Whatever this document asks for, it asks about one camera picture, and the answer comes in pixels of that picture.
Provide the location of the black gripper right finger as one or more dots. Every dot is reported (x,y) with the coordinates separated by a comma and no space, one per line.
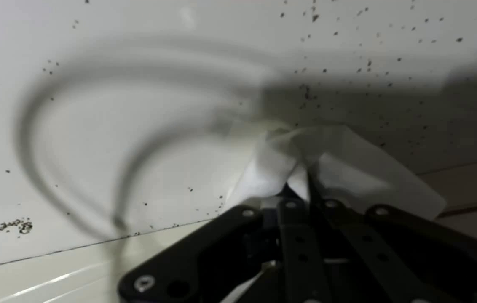
(394,255)

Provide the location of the white napkin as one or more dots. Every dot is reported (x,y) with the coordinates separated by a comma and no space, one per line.
(336,161)

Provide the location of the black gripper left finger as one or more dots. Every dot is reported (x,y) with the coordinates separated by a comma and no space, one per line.
(272,239)

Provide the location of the white washing machine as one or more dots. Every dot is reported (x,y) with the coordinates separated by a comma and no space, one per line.
(126,122)

